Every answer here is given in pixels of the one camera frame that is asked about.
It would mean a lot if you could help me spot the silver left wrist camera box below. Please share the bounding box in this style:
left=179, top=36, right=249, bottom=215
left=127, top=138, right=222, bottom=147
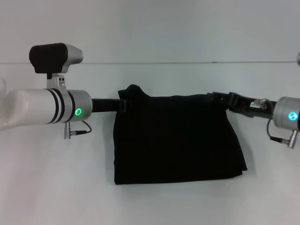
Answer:
left=29, top=42, right=84, bottom=91

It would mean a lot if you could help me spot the black shirt with white print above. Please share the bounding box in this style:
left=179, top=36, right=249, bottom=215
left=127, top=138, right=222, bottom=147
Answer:
left=112, top=83, right=248, bottom=186

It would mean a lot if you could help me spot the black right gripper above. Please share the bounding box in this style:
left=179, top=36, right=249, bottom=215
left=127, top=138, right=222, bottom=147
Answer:
left=205, top=91, right=279, bottom=118

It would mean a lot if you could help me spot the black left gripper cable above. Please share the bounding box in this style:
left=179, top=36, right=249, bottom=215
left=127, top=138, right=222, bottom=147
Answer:
left=63, top=120, right=92, bottom=140

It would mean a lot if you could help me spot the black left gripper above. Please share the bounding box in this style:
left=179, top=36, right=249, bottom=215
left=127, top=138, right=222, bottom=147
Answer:
left=91, top=97, right=129, bottom=113

